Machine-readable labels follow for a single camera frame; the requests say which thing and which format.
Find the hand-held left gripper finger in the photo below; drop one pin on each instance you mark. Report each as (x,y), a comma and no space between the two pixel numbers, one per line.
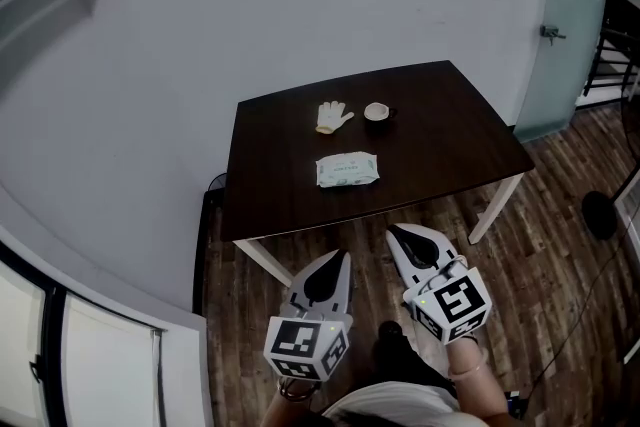
(300,287)
(346,287)

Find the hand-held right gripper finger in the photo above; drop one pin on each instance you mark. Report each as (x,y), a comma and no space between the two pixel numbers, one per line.
(435,242)
(401,267)

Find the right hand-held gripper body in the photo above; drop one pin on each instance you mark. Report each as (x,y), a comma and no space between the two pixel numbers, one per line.
(457,302)

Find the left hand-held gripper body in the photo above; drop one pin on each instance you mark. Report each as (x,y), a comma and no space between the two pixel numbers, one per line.
(305,340)

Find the white green wet wipes pack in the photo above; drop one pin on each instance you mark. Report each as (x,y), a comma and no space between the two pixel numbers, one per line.
(348,171)

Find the person's right forearm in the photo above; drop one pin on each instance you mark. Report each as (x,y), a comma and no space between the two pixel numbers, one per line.
(472,395)

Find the person's left forearm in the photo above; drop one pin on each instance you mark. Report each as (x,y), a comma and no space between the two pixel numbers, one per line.
(280,412)

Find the person's black trouser leg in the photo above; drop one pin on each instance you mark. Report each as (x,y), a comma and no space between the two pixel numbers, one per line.
(400,362)

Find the dark wooden table white legs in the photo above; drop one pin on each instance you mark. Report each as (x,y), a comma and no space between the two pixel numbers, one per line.
(425,150)

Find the person's white shirt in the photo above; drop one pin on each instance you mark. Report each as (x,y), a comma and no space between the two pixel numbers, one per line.
(400,407)

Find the black power adapter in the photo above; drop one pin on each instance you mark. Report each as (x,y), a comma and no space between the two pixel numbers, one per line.
(515,404)

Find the small white cup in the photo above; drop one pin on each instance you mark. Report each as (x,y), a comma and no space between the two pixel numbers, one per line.
(376,111)

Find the white knitted glove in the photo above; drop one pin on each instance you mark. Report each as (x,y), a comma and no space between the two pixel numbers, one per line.
(332,115)

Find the black standing fan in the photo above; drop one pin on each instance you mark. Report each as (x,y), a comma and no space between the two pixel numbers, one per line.
(602,215)

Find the black framed window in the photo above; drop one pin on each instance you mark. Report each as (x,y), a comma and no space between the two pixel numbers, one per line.
(55,345)

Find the black stair railing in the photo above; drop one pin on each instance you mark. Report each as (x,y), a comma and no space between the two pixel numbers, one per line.
(612,60)

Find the frosted glass door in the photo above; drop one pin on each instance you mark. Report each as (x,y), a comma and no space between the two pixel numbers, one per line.
(565,15)

